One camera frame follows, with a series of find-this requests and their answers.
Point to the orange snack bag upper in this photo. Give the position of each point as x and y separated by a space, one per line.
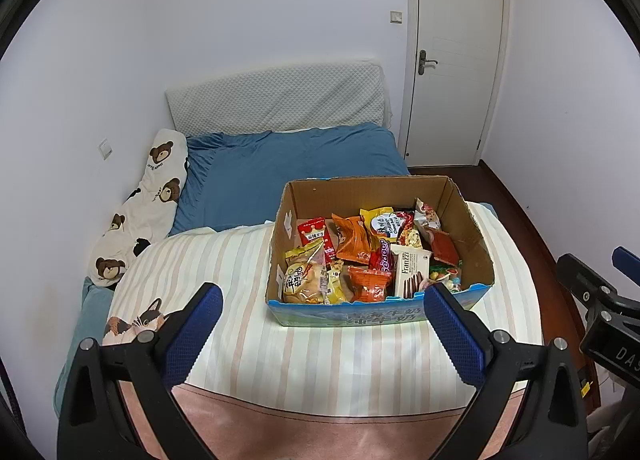
355 243

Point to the grey padded headboard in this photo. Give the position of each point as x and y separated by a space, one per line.
289 98

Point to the orange snack bag lower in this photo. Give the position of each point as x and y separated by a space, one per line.
369 285

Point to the red crown snack packet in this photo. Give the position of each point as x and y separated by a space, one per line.
315 229

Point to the red purple snack packet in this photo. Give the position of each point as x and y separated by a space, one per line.
381 259

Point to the bread bun packet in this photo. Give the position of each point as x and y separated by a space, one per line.
305 279

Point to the striped white blanket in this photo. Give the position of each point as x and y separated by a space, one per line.
376 371

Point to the white door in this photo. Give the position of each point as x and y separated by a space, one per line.
450 107

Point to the red noodle packet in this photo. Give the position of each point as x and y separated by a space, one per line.
409 234

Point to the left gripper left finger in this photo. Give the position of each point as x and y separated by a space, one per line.
95 422

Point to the white chocolate biscuit box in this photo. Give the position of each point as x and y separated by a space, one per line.
411 269

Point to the orange snack bag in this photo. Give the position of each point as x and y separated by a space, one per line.
369 285
355 243

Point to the brown cardboard box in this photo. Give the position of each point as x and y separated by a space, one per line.
306 199

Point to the bear print pillow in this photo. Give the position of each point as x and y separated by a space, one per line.
147 214

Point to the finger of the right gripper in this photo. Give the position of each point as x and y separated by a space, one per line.
585 284
627 263

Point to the white brown snack bag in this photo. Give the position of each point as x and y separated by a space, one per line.
425 217

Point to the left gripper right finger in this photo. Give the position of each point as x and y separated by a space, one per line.
550 422

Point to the metal door handle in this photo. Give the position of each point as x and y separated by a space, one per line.
425 63

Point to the blue bed sheet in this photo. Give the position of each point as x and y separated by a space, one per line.
238 180

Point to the colourful candy bag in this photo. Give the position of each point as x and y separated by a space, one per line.
449 276

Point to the yellow cheese noodle packet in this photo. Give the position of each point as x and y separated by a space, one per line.
384 223

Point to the white wall switch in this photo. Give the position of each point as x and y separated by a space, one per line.
395 17

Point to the white wall socket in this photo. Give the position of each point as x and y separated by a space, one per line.
105 149

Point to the yellow chip bag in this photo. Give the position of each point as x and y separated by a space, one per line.
336 290

